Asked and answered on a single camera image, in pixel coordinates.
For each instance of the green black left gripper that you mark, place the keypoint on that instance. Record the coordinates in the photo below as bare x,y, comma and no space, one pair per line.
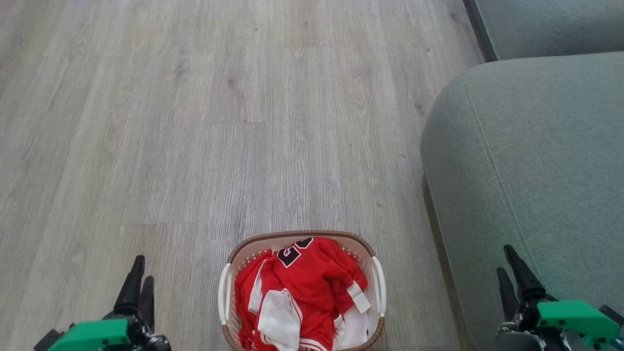
92,335

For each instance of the grey-green fabric sofa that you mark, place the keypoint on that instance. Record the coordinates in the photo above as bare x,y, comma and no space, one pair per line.
536,161

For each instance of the white laundry basket brown rim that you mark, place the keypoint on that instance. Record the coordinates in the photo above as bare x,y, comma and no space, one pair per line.
229,292

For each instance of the red white basketball jersey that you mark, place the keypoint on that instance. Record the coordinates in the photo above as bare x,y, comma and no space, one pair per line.
312,278

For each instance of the grey-green sofa section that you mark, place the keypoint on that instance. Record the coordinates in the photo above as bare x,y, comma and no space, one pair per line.
551,24

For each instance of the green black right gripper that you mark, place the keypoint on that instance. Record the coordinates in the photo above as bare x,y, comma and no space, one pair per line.
575,317

